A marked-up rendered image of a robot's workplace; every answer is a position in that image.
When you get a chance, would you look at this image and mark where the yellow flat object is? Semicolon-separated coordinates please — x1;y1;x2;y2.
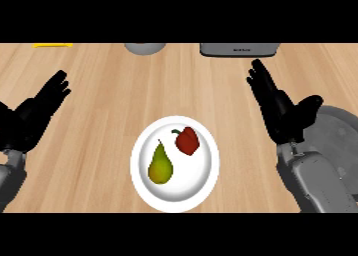
33;43;75;49

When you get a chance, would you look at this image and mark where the grey round bowl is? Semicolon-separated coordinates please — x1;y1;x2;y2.
124;43;168;56

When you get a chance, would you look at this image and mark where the green pear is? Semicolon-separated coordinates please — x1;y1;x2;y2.
147;138;175;185

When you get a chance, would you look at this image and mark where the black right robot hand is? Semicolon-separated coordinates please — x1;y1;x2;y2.
246;58;326;145

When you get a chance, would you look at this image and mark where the white oval plate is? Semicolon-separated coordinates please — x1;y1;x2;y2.
129;115;222;213

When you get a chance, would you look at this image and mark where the red bell pepper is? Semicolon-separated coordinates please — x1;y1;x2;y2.
171;126;202;157

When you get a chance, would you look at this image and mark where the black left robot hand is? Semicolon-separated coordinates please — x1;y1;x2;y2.
0;69;73;154

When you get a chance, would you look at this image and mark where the grey pan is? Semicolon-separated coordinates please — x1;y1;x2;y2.
302;105;358;203

